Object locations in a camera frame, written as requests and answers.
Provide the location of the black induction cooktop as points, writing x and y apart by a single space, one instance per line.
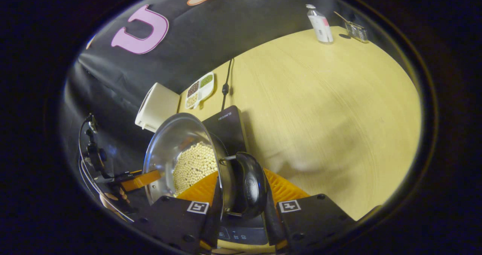
226 127

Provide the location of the pile of yellow beans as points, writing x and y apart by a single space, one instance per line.
194 166

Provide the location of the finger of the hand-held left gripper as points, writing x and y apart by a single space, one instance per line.
141 179

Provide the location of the clear glass cup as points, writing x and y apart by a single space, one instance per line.
357 31

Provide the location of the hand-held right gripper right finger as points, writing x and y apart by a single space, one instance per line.
272 225

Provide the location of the wooden stick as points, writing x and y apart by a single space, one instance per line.
340 17

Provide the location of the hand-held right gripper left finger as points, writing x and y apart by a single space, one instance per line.
212 228

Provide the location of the white toaster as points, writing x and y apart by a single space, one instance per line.
158 106

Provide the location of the white divided bean tray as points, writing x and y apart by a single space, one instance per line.
199 90

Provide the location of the black backdrop cloth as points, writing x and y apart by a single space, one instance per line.
196 32

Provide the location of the small clear bottle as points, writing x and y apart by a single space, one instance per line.
321 25

